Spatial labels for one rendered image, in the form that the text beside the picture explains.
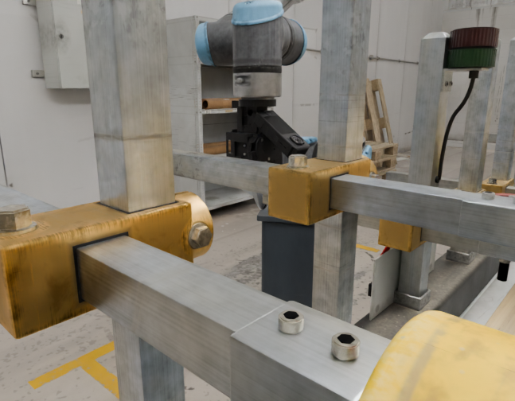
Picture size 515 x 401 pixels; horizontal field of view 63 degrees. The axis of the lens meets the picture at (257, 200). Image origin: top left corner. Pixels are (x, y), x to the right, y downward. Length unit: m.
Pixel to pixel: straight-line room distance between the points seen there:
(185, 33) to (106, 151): 3.08
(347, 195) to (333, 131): 0.08
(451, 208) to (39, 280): 0.29
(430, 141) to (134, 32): 0.50
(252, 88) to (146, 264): 0.59
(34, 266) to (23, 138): 2.85
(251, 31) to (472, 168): 0.49
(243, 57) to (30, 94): 2.41
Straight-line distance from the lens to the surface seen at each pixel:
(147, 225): 0.27
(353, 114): 0.45
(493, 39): 0.66
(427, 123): 0.67
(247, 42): 0.78
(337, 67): 0.45
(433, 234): 0.66
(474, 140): 0.92
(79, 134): 3.23
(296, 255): 1.58
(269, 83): 0.78
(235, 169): 0.49
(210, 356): 0.17
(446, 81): 0.67
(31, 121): 3.09
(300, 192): 0.39
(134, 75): 0.26
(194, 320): 0.17
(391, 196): 0.39
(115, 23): 0.26
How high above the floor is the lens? 1.04
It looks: 15 degrees down
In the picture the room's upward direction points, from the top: straight up
